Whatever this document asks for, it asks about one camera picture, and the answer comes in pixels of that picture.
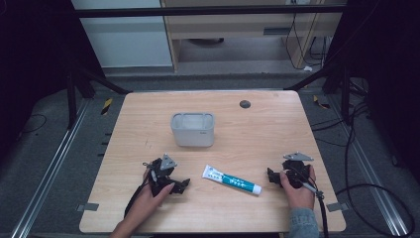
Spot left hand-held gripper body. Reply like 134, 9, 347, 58
142, 153, 181, 198

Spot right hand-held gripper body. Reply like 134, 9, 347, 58
280, 151, 315, 190

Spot white and teal toothpaste tube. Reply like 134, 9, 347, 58
201, 164, 263, 196

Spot grey rectangular plastic container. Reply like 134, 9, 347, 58
169, 112, 216, 148

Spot person's right hand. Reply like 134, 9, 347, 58
279, 164, 317, 211

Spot person's left hand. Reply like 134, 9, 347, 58
131, 168, 176, 223

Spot grey tape piece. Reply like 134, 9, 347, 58
76, 202, 100, 213
326, 201, 350, 213

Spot yellow black hazard tape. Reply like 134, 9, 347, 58
312, 94, 331, 110
100, 97, 114, 116

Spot black curtain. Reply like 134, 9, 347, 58
0, 0, 106, 163
323, 0, 420, 186

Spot white cabinet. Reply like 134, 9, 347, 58
70, 0, 174, 69

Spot light wooden desk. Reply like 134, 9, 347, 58
159, 0, 349, 73

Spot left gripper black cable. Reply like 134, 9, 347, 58
123, 180, 151, 218

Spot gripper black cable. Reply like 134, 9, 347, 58
123, 180, 151, 218
290, 167, 330, 238

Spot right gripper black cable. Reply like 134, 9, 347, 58
290, 167, 330, 238

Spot metal floor rail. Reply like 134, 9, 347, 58
328, 93, 412, 238
9, 98, 92, 238

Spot thick black floor cable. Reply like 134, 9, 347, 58
335, 98, 416, 238

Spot black upright stand post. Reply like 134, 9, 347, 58
341, 64, 352, 126

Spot black diagonal frame strut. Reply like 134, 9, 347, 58
75, 64, 134, 97
283, 61, 345, 92

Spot black cables under desk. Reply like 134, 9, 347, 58
284, 12, 328, 71

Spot thin black floor cable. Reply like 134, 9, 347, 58
20, 113, 48, 135

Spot black horizontal frame bar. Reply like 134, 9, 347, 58
72, 4, 347, 19

